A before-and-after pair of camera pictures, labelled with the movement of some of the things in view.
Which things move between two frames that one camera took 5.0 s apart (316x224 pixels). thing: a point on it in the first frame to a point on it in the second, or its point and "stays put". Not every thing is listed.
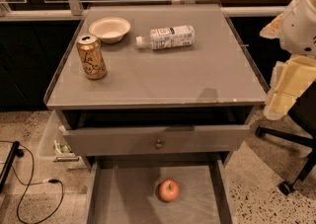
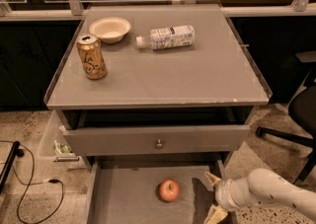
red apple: x=169 y=189 stays put
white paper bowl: x=110 y=30 stays put
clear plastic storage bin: x=54 y=150 stays put
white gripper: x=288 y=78 to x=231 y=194
